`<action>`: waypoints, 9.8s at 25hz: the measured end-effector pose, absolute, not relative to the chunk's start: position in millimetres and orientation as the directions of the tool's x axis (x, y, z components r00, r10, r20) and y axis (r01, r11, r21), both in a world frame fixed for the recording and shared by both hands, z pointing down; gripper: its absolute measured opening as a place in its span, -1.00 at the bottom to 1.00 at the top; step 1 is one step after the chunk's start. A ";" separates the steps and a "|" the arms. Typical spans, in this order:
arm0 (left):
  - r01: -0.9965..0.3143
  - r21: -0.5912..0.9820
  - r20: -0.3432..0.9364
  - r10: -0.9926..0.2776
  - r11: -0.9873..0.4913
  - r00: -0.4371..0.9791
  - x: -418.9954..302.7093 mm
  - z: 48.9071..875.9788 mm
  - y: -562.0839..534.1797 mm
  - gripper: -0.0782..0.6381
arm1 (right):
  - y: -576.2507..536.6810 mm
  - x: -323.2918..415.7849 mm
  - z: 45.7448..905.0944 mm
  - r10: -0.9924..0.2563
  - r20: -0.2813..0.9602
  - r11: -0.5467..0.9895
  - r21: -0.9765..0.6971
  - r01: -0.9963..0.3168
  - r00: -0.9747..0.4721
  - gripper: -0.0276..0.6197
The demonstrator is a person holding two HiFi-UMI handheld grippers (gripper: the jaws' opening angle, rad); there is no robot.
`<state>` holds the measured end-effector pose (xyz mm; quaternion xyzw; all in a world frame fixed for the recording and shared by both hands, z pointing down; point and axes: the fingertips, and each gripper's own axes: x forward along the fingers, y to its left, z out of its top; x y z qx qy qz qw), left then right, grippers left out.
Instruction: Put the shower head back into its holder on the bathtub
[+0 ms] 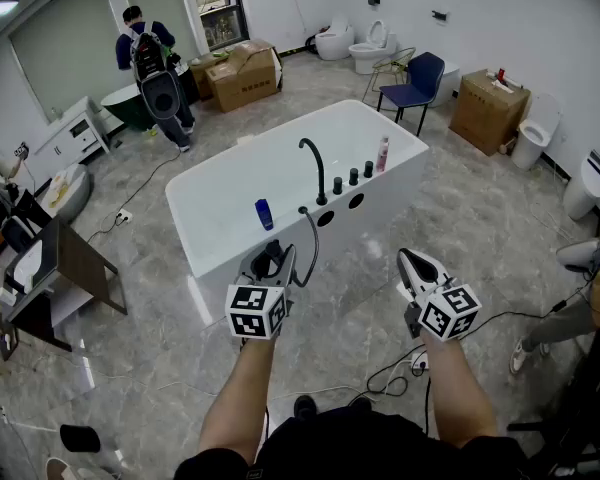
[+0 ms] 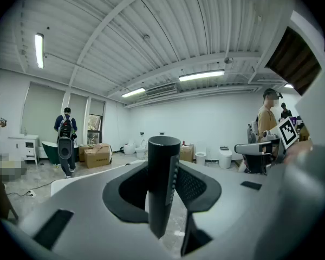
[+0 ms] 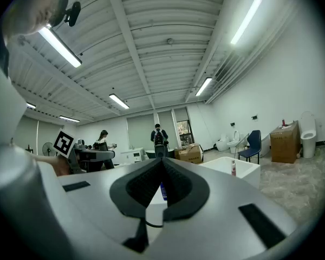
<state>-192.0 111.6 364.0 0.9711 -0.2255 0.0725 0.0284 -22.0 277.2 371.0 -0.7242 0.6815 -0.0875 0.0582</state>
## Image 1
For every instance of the person's right forearm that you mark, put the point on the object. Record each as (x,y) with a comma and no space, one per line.
(460,393)

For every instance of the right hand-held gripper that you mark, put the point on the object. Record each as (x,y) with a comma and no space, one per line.
(450,313)

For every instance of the tall closed cardboard box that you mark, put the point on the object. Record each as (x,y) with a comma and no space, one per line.
(487,113)

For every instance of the white egg-shaped toilet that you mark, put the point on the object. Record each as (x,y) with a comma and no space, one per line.
(332,43)

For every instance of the white sink basin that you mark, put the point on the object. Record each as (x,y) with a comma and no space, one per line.
(27,265)

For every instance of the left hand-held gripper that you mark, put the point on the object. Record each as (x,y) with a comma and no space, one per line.
(252,313)

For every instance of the dark wooden vanity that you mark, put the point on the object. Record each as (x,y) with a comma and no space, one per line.
(80,263)

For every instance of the person's right black shoe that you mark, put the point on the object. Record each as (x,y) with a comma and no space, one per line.
(361,403)

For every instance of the person's left forearm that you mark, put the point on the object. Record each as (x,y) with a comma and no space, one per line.
(240,398)

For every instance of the person's black shoe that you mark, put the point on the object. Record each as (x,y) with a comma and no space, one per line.
(305,407)
(361,403)

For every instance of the pink bottle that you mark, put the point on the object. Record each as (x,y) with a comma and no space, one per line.
(382,155)

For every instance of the large open cardboard box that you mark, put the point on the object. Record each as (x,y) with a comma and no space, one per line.
(245,78)

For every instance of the grey roller blind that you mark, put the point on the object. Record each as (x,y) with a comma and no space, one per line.
(65,43)
(155,3)

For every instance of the black curved faucet spout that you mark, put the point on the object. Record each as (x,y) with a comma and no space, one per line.
(321,178)

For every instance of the white smart toilet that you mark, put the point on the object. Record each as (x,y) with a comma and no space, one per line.
(585,188)

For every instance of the grey beanbag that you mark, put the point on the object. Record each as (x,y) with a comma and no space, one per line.
(70,193)

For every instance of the black faucet knob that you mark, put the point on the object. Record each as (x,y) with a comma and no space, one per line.
(337,186)
(353,177)
(368,169)

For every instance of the white power strip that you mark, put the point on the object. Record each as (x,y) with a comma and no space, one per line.
(124,216)
(420,360)

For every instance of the white cabinet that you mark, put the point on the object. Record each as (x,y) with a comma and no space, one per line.
(70,133)

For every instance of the red bottle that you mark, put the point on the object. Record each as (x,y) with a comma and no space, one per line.
(501,74)

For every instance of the white bathtub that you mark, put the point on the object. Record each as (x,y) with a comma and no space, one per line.
(280,168)

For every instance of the person's black clothing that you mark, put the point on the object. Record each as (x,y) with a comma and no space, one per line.
(355,448)

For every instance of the window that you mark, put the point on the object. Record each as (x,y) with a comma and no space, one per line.
(220,13)

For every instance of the person's left black shoe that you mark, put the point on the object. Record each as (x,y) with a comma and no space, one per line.
(305,407)

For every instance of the small cardboard box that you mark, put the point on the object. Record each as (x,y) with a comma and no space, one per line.
(202,75)

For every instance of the blue chair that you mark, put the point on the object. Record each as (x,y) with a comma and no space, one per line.
(422,80)

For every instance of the round white basin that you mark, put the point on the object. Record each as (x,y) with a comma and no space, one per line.
(60,470)

